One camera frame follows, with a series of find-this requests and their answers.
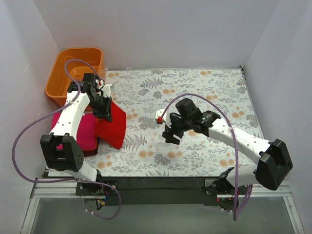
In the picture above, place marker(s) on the folded pink t shirt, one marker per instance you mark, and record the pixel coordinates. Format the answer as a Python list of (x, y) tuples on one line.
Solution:
[(86, 138)]

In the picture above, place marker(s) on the aluminium frame rail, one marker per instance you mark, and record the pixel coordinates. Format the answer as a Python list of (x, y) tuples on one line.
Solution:
[(67, 189)]

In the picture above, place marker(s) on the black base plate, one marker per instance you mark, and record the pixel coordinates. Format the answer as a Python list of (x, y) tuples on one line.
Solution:
[(168, 190)]

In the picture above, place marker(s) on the floral patterned table mat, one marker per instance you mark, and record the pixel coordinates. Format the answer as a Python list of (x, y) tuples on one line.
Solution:
[(140, 93)]

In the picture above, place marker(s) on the orange plastic basket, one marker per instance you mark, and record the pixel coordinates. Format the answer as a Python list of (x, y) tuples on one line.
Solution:
[(58, 82)]

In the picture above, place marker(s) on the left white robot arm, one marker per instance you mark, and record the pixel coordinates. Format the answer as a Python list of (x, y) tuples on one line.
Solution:
[(60, 148)]

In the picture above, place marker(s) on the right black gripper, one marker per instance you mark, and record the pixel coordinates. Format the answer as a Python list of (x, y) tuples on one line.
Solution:
[(173, 131)]

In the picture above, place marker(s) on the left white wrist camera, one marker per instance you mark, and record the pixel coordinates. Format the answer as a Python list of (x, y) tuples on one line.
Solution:
[(106, 90)]

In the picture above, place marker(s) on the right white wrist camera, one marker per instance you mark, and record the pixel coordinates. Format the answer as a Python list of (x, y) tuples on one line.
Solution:
[(162, 116)]

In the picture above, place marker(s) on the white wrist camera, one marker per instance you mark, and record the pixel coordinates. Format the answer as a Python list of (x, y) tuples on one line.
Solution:
[(106, 90), (162, 116)]

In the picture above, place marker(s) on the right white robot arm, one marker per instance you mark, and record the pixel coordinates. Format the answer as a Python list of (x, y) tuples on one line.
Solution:
[(271, 159)]

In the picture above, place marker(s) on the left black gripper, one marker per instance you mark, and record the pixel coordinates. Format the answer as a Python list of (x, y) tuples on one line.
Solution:
[(103, 112)]

